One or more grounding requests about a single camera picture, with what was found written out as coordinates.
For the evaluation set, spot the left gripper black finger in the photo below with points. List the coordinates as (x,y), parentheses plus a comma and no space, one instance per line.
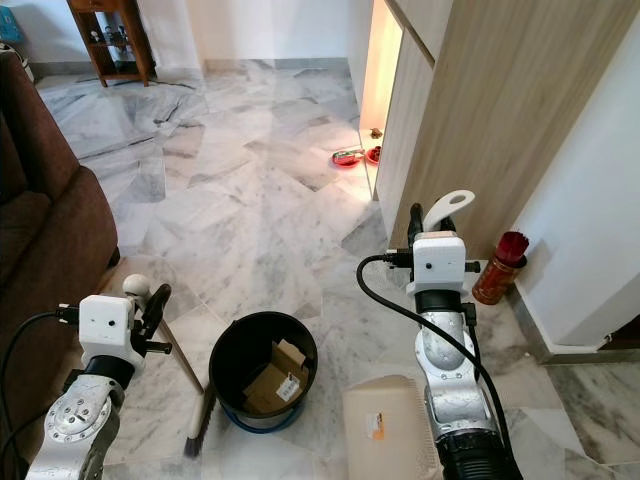
(155,310)

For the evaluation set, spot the brown cardboard box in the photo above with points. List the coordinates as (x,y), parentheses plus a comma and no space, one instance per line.
(275,385)

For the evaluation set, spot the beige plastic dustpan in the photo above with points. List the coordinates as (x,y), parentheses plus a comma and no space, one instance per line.
(385,430)

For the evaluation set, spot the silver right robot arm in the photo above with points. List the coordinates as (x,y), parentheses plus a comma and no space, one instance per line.
(445,375)

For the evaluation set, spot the small red bowl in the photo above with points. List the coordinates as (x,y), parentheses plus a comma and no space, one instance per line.
(374,156)

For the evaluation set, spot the black round waste bin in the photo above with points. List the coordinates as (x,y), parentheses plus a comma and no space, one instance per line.
(232,365)

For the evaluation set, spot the red metal bowl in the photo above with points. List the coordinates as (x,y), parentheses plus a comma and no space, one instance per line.
(348,158)

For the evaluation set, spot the small brass object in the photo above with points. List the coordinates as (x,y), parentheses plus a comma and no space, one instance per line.
(376,133)

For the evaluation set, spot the tall light wood cabinet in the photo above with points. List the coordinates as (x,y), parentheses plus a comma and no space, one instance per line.
(490,120)

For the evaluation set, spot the brown fabric sofa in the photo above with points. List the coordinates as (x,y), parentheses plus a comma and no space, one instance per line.
(40,230)

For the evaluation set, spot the blue box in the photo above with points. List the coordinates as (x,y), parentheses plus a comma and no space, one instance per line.
(8,25)

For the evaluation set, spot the dark wooden side table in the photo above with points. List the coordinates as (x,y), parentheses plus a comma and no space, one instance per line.
(95,6)

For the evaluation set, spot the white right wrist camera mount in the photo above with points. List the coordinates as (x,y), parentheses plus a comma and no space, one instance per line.
(438,262)

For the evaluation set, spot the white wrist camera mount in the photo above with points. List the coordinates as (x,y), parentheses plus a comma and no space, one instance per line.
(438,262)
(105,325)

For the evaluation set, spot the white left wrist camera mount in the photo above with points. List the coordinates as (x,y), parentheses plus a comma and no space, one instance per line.
(105,325)

